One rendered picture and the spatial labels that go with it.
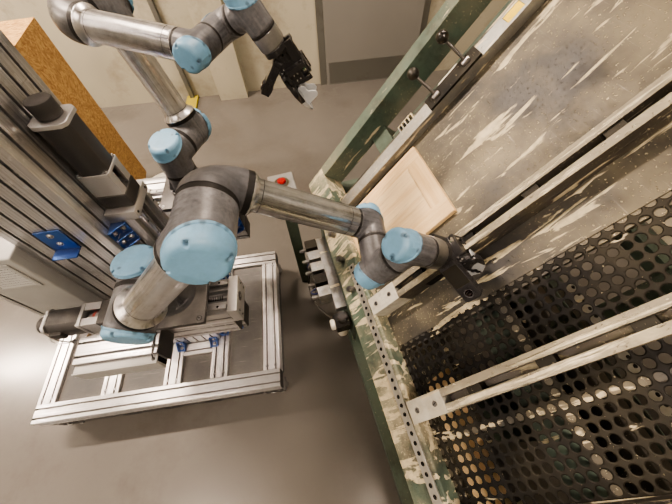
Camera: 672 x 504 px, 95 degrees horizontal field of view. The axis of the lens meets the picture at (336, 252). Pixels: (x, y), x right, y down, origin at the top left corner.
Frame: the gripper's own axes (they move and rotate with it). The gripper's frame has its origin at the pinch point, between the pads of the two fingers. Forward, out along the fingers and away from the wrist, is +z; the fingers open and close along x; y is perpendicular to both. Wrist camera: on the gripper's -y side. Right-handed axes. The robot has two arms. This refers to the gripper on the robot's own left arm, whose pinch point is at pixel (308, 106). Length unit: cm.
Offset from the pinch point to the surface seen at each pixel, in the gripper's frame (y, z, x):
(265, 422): -102, 99, -78
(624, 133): 63, 13, -49
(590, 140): 59, 14, -46
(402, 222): 12, 38, -30
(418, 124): 28.9, 24.8, -3.8
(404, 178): 17.7, 33.7, -15.7
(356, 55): 0, 123, 258
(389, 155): 15.5, 30.5, -4.8
